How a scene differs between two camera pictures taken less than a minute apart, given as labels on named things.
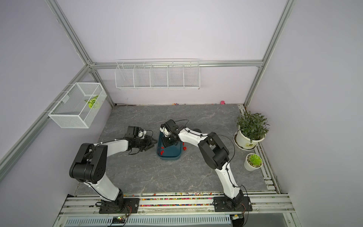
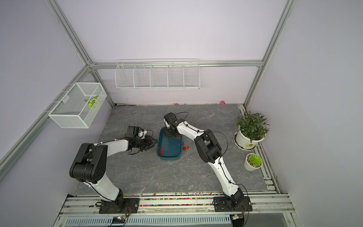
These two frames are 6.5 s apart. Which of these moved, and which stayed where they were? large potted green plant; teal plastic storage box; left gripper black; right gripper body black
Moved: right gripper body black
Stayed: large potted green plant; teal plastic storage box; left gripper black
